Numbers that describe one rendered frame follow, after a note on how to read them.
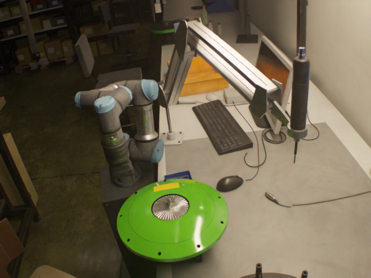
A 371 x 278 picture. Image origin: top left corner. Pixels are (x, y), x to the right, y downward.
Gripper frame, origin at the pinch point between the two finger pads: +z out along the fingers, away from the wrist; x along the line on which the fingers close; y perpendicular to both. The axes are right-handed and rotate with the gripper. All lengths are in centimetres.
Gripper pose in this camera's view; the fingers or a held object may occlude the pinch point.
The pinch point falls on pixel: (125, 184)
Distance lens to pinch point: 114.3
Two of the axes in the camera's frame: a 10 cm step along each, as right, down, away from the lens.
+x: 9.7, -2.2, 1.3
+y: 2.3, 5.2, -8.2
